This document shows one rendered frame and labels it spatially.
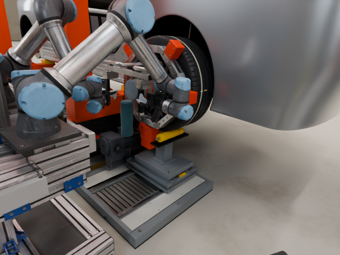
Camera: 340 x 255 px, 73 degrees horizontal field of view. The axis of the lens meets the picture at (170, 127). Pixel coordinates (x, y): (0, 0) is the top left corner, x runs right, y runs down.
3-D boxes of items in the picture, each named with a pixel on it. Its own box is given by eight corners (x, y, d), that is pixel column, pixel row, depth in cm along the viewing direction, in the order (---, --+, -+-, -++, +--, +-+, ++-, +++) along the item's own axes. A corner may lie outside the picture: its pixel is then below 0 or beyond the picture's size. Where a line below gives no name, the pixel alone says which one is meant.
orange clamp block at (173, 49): (177, 59, 141) (185, 47, 135) (169, 59, 135) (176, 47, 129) (171, 51, 143) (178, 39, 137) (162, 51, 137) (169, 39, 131)
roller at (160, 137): (185, 133, 178) (186, 126, 176) (159, 144, 158) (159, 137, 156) (180, 131, 182) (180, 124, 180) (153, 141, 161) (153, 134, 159)
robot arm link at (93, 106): (99, 99, 118) (100, 115, 121) (104, 94, 128) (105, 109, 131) (84, 99, 117) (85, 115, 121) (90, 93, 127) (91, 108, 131)
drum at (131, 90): (161, 98, 157) (162, 77, 152) (137, 103, 142) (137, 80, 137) (147, 94, 166) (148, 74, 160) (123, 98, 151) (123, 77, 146)
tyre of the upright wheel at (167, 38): (189, 140, 182) (232, 68, 143) (170, 150, 166) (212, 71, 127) (141, 92, 209) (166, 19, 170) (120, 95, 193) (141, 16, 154)
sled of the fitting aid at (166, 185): (196, 176, 196) (197, 166, 192) (167, 194, 171) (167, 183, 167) (155, 154, 227) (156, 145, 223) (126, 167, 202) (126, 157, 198)
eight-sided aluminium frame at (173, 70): (181, 134, 152) (188, 48, 132) (174, 137, 148) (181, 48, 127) (130, 113, 186) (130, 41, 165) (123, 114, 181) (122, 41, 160)
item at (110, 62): (147, 67, 150) (148, 50, 146) (123, 69, 137) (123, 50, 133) (131, 64, 161) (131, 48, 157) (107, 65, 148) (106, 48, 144)
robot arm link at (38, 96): (36, 116, 80) (143, 19, 92) (45, 131, 69) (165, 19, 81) (4, 91, 72) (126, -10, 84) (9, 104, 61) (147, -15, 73)
